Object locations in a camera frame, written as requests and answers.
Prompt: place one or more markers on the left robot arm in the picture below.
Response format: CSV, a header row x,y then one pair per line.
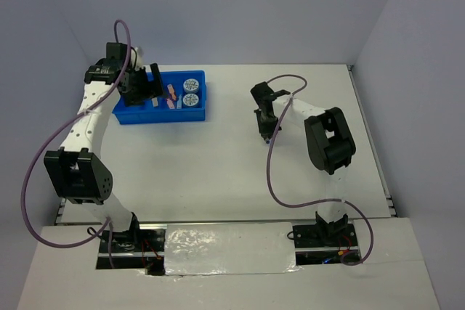
x,y
75,169

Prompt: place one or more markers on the pink correction tape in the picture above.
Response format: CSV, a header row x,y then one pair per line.
x,y
170,103

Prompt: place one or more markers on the blue correction tape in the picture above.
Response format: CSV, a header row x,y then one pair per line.
x,y
179,102

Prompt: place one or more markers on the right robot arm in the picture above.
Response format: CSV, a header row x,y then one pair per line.
x,y
330,146

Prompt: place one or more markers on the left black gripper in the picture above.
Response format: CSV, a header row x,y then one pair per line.
x,y
152,89

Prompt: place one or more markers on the orange correction tape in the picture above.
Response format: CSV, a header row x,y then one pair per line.
x,y
172,92

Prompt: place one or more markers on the blue slime jar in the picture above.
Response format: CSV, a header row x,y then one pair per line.
x,y
191,86
191,100

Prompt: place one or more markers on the blue compartment bin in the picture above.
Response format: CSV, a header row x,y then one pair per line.
x,y
146,113

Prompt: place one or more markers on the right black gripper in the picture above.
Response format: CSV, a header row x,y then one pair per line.
x,y
264,130

